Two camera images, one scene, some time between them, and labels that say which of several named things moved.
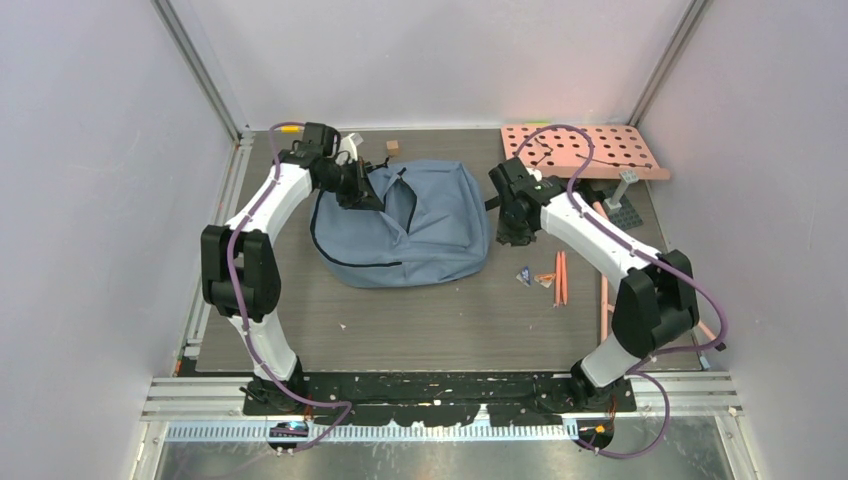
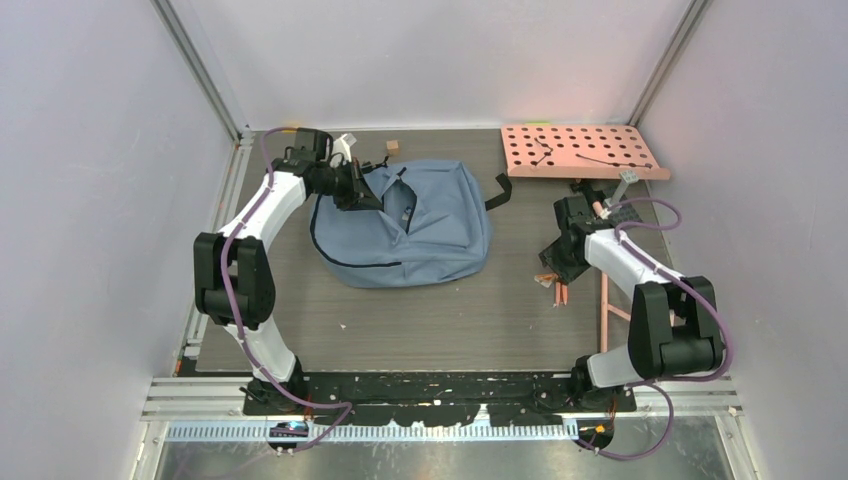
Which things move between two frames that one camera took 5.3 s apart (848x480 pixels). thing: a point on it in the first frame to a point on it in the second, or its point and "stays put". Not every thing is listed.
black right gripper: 506,234 to 566,273
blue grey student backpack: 435,229 stays put
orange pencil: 558,279 stays put
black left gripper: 362,195 stays put
